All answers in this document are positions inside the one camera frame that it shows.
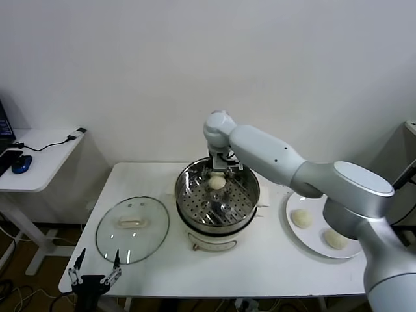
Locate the white side cabinet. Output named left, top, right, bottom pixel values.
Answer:
left=357, top=120, right=416, bottom=248

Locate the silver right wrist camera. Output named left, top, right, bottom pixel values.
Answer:
left=211, top=149, right=229, bottom=172

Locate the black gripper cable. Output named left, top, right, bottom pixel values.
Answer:
left=48, top=290, right=78, bottom=312
left=226, top=149, right=244, bottom=170

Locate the blue computer mouse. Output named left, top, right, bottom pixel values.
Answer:
left=12, top=155, right=34, bottom=175

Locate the black cable with white adapter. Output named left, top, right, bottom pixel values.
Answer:
left=12, top=128, right=88, bottom=153

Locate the white oval plate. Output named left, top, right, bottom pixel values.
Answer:
left=285, top=191, right=363, bottom=260

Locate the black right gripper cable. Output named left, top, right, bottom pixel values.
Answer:
left=226, top=149, right=244, bottom=170

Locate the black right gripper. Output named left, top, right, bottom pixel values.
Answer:
left=200, top=159, right=237, bottom=185

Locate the black laptop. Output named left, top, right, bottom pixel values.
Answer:
left=0, top=97, right=17, bottom=153

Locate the black floor cable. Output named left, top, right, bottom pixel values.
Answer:
left=0, top=278, right=36, bottom=312

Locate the white steamed baozi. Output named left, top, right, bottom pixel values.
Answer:
left=322, top=228, right=349, bottom=250
left=290, top=209, right=315, bottom=229
left=207, top=173, right=227, bottom=191

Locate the black handheld device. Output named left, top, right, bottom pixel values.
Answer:
left=392, top=159, right=416, bottom=191

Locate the white side table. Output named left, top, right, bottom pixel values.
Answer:
left=0, top=129, right=87, bottom=277

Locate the white power strip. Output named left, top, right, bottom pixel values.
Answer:
left=234, top=298, right=261, bottom=312

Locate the glass lid with cream handle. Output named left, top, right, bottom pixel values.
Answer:
left=96, top=196, right=171, bottom=265

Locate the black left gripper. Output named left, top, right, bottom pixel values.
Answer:
left=68, top=248, right=123, bottom=312

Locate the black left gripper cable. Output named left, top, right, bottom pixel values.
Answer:
left=48, top=290, right=78, bottom=312

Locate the black flat device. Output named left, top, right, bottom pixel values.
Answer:
left=0, top=149, right=24, bottom=178

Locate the steel steamer basket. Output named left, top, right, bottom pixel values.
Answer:
left=165, top=157, right=272, bottom=235

